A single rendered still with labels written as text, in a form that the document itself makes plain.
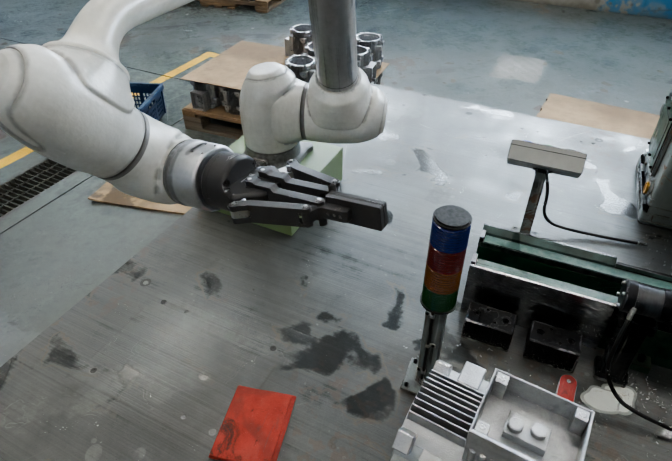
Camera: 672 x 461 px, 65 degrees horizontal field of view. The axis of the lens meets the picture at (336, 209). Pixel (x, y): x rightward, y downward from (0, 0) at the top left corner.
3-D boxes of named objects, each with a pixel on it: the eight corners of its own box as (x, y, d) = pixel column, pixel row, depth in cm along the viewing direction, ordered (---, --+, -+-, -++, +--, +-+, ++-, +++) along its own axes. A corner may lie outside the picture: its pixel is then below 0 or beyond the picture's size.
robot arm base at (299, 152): (223, 174, 147) (220, 157, 143) (261, 136, 163) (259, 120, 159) (282, 187, 141) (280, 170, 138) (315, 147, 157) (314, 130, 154)
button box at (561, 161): (578, 178, 127) (584, 157, 127) (582, 174, 120) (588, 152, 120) (506, 163, 133) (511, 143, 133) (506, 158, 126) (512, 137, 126)
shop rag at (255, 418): (238, 385, 105) (237, 382, 104) (296, 396, 103) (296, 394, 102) (208, 458, 93) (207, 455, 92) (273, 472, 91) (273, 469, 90)
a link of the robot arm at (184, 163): (205, 128, 72) (238, 133, 69) (220, 185, 77) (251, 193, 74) (154, 156, 66) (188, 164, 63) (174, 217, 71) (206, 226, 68)
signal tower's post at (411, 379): (449, 371, 107) (484, 207, 82) (439, 403, 101) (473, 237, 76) (411, 358, 110) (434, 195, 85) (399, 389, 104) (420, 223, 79)
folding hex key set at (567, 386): (568, 419, 99) (571, 414, 98) (551, 412, 100) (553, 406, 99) (576, 384, 105) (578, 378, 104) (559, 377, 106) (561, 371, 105)
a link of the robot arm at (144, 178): (199, 220, 75) (129, 188, 64) (128, 200, 82) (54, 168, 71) (226, 151, 77) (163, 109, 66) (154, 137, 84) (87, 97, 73)
